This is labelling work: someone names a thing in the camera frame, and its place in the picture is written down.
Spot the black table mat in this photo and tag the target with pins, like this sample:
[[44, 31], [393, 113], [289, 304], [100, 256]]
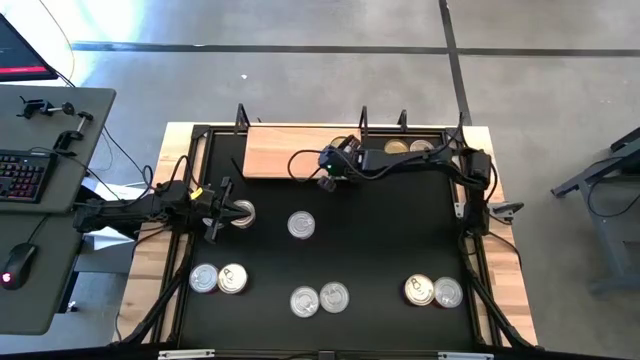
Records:
[[375, 240]]

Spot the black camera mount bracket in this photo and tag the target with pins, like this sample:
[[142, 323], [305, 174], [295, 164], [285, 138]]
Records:
[[505, 207]]

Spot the grey desk top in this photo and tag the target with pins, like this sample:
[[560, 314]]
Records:
[[45, 305], [60, 135]]

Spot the yellow tag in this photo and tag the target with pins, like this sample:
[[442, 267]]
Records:
[[196, 193]]

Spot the black computer mouse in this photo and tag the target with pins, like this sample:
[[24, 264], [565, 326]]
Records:
[[17, 265]]

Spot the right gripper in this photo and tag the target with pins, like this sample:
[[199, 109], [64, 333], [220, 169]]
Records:
[[342, 161]]

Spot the gold lid green label can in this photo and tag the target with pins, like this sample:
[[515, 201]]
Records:
[[396, 145], [338, 142]]

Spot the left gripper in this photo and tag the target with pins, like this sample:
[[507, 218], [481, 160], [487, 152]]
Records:
[[212, 207]]

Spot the black computer monitor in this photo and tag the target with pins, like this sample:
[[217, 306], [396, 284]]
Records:
[[20, 50]]

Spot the dark grey cart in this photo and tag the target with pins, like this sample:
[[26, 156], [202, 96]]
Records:
[[610, 220]]

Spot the black clamp with knob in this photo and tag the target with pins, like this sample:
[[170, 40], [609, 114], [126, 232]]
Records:
[[37, 106]]

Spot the red albacore tuna can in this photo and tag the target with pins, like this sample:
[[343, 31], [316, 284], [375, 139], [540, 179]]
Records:
[[301, 224], [203, 278], [304, 301], [334, 297]]

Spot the pink and blue seafood can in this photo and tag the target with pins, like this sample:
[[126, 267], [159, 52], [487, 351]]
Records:
[[249, 205], [421, 145], [232, 278], [419, 289]]

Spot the black C-clamp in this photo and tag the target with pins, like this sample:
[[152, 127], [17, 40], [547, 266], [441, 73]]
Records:
[[70, 136]]

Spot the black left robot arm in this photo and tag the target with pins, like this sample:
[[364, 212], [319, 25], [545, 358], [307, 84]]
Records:
[[125, 212]]

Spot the black backlit keyboard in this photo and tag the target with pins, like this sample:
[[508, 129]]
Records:
[[22, 175]]

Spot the silver metal bracket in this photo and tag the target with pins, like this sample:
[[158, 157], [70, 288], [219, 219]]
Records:
[[185, 354], [465, 356]]

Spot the white paper sheet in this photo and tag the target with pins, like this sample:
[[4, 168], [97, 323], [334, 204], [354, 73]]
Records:
[[102, 241]]

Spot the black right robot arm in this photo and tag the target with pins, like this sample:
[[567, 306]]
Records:
[[410, 159]]

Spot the black triangular bracket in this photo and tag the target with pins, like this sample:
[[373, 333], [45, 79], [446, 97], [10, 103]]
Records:
[[402, 119]]

